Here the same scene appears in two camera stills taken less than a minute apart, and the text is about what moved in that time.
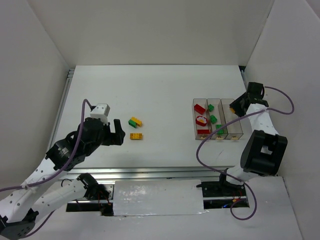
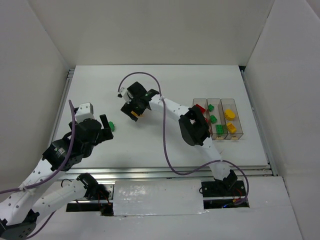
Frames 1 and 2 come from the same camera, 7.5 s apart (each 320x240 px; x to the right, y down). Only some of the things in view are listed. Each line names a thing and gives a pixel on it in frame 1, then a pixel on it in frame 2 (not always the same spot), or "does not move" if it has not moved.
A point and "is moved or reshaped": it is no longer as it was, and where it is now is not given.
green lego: (218, 126) does not move
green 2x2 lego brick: (213, 119) does not move
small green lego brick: (210, 107) does not move
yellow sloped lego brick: (138, 122) -> (134, 114)
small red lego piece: (199, 109) does not move
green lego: (132, 123) is moved or reshaped
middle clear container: (217, 118) does not move
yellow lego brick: (136, 136) -> (231, 127)
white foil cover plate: (160, 197) does not move
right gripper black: (242, 104) -> (133, 107)
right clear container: (234, 131) does not move
